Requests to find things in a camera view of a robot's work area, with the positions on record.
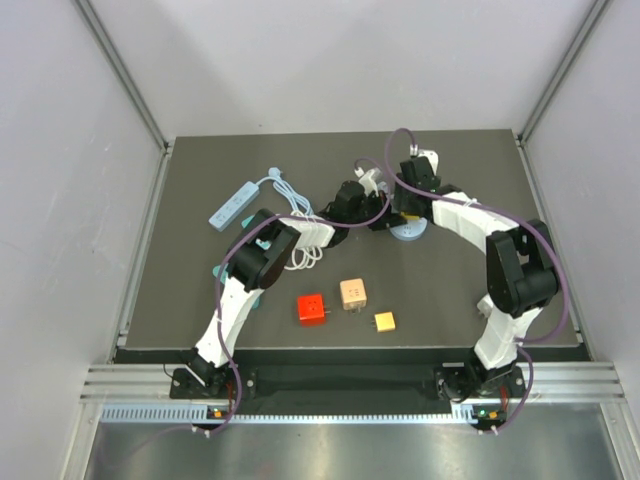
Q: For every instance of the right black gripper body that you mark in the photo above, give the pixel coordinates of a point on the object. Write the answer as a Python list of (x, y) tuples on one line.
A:
[(402, 200)]

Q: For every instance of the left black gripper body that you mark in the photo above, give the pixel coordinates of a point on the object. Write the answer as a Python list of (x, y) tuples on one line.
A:
[(376, 220)]

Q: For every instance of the orange cube socket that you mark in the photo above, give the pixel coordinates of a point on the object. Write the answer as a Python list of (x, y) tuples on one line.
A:
[(353, 294)]

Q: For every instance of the red plug adapter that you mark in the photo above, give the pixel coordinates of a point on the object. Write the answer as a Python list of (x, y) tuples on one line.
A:
[(311, 310)]

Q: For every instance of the orange plug adapter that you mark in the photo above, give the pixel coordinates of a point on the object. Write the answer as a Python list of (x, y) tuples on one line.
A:
[(384, 322)]

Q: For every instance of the teal triangular power strip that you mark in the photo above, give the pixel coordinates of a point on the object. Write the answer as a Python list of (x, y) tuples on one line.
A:
[(222, 275)]

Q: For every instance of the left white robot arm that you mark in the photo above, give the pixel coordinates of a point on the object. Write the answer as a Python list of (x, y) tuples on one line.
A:
[(259, 257)]

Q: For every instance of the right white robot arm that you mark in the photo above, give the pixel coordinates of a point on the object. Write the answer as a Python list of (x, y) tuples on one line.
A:
[(521, 278)]

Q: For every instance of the white cube plug adapter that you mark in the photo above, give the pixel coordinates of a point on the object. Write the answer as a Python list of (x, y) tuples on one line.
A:
[(485, 306)]

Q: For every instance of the teal rectangular power strip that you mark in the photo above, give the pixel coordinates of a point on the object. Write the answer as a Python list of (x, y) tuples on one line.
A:
[(247, 221)]

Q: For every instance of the light blue power strip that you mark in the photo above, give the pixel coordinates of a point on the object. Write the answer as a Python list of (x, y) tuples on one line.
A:
[(231, 209)]

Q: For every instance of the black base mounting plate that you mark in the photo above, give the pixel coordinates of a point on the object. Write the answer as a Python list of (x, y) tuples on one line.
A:
[(433, 382)]

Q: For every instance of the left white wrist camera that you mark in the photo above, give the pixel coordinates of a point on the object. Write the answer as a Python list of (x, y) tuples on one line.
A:
[(368, 179)]

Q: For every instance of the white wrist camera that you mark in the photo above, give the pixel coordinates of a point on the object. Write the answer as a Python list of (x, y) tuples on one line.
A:
[(368, 179), (430, 155)]

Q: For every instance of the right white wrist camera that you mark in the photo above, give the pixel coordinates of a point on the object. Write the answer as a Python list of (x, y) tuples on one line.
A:
[(430, 155)]

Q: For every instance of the grey slotted cable duct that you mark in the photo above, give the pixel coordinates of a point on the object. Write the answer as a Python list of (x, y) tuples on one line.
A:
[(206, 414)]

